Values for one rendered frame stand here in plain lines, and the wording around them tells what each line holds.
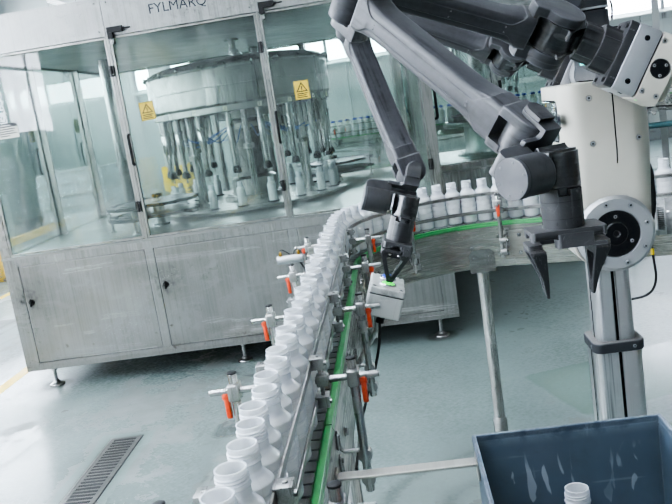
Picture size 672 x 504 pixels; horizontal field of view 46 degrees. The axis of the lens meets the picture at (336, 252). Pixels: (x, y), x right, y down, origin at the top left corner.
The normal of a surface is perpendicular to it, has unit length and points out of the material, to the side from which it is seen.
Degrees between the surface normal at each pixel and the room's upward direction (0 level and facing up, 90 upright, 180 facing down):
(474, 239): 90
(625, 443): 90
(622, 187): 101
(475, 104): 94
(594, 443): 90
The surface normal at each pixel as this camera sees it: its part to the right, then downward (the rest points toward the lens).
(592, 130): -0.06, 0.19
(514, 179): -0.80, 0.21
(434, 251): 0.36, 0.11
